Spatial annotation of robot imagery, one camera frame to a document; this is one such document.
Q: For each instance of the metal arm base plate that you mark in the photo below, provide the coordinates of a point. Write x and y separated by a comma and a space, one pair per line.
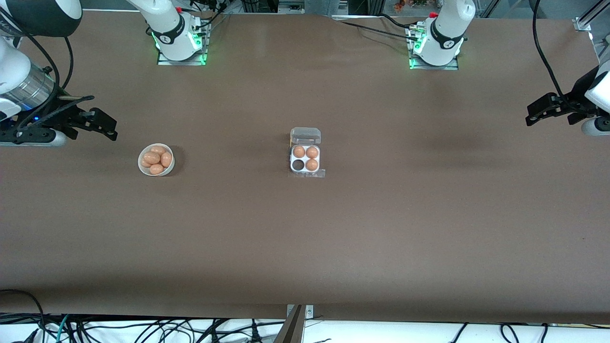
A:
455, 65
202, 52

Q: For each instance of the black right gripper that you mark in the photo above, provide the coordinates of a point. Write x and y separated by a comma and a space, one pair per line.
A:
56, 116

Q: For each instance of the aluminium frame corner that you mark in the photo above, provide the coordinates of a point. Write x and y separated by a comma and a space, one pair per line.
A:
588, 21

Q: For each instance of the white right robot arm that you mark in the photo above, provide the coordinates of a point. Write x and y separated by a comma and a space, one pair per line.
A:
171, 33

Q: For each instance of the clear plastic egg carton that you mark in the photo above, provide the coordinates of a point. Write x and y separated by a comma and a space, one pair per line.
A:
306, 136

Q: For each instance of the metal bracket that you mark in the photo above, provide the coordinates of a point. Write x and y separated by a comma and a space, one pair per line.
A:
310, 312

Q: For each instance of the dark metal bar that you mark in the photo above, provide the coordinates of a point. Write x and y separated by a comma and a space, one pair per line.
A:
291, 328

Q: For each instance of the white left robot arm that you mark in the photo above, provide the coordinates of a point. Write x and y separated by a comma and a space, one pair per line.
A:
445, 33

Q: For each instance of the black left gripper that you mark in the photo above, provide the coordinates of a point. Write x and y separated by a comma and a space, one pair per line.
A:
577, 92

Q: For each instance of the white bowl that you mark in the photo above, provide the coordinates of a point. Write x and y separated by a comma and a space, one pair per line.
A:
143, 170

